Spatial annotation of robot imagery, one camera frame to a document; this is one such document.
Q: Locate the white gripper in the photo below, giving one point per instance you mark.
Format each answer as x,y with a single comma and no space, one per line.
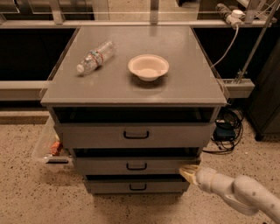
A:
205,178

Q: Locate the grey bottom drawer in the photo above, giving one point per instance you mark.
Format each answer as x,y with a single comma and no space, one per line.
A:
154,183

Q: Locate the clear plastic water bottle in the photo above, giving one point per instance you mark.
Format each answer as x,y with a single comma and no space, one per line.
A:
97,57

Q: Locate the dark cabinet at right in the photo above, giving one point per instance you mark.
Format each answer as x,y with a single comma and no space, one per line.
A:
263,110

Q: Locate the grey top drawer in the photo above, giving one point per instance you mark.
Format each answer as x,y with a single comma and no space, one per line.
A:
135,135

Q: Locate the grey drawer cabinet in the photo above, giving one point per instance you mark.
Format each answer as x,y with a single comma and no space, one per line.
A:
187,93

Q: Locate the red item in bin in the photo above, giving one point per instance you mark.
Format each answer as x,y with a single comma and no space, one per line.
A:
56,148

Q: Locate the blue electronics box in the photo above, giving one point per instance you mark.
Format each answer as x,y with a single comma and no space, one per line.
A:
223,132

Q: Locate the white power strip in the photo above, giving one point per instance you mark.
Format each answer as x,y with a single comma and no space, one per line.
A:
231,17

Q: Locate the grey drawer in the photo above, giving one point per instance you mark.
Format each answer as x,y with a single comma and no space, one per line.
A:
135,135
133,161
154,183

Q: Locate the metal support rod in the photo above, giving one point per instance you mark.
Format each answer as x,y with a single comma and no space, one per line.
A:
254,9

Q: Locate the white paper bowl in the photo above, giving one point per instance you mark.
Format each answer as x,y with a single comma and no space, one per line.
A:
148,67

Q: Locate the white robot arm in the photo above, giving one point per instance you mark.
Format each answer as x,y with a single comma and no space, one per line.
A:
243,193

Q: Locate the clear plastic storage bin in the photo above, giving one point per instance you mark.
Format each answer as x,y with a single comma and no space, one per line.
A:
45,154

